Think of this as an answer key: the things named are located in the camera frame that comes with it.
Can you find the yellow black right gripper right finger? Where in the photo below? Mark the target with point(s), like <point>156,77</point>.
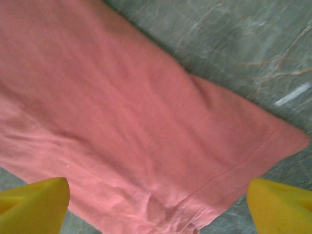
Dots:
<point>282,212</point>

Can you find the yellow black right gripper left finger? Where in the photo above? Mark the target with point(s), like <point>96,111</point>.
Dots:
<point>31,209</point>

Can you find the pink t-shirt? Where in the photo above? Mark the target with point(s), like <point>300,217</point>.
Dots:
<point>122,109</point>

